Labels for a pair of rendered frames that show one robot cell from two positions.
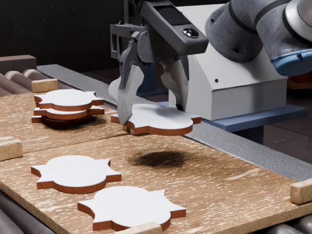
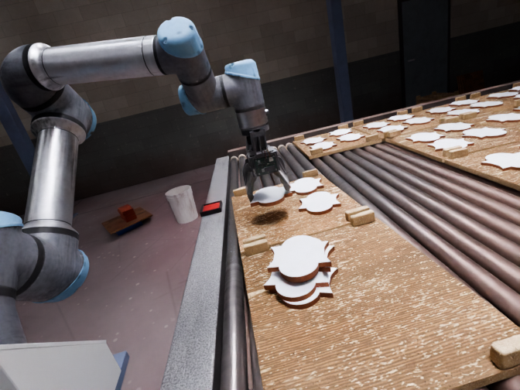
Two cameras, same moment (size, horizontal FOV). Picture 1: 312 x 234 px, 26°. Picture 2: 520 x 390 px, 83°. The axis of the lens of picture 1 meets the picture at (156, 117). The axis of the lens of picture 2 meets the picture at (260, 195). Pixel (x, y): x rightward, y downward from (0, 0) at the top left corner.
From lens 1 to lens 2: 1.73 m
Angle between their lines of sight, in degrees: 134
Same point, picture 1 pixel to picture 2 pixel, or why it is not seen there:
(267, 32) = (60, 258)
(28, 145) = (342, 234)
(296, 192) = not seen: hidden behind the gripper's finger
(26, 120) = (343, 279)
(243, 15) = (15, 278)
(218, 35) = (16, 330)
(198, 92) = (99, 371)
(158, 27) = not seen: hidden behind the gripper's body
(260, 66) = not seen: outside the picture
